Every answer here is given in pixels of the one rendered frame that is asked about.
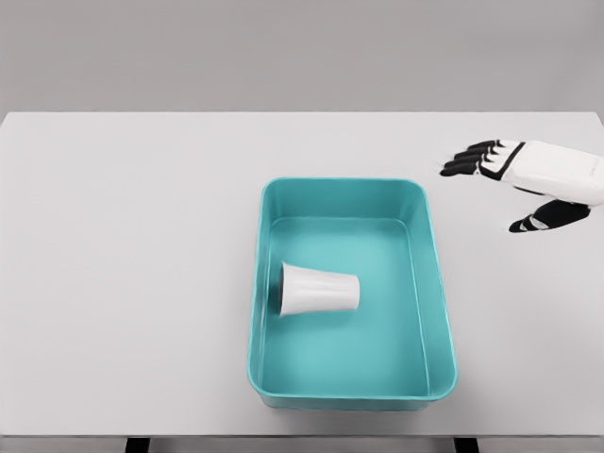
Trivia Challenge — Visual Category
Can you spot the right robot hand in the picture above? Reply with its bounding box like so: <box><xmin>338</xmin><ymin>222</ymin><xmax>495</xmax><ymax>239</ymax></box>
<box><xmin>439</xmin><ymin>139</ymin><xmax>604</xmax><ymax>233</ymax></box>

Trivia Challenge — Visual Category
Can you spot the white paper cup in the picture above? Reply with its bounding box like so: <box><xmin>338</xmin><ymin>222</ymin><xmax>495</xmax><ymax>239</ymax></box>
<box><xmin>277</xmin><ymin>261</ymin><xmax>361</xmax><ymax>318</ymax></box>

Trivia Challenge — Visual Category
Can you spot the teal plastic basket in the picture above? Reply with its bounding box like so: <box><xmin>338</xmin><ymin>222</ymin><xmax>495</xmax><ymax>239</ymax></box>
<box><xmin>245</xmin><ymin>176</ymin><xmax>459</xmax><ymax>411</ymax></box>

